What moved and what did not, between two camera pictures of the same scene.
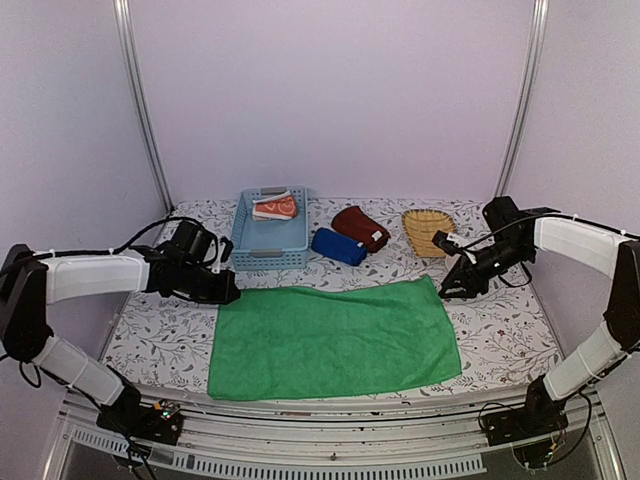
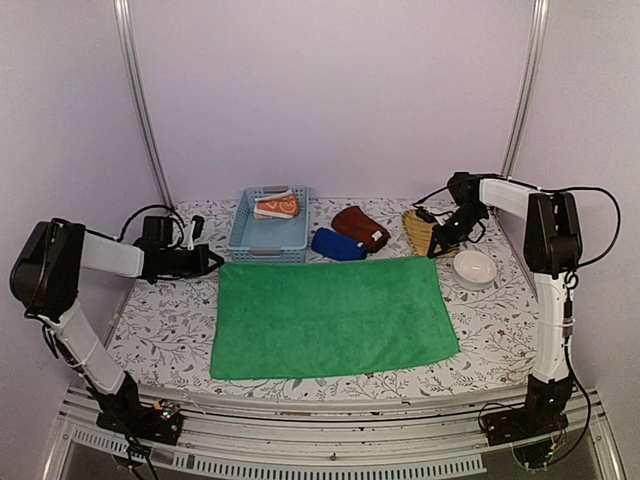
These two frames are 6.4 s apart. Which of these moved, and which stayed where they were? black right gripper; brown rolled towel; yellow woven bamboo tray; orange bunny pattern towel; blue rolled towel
Moved: black right gripper
Stayed: yellow woven bamboo tray; orange bunny pattern towel; blue rolled towel; brown rolled towel
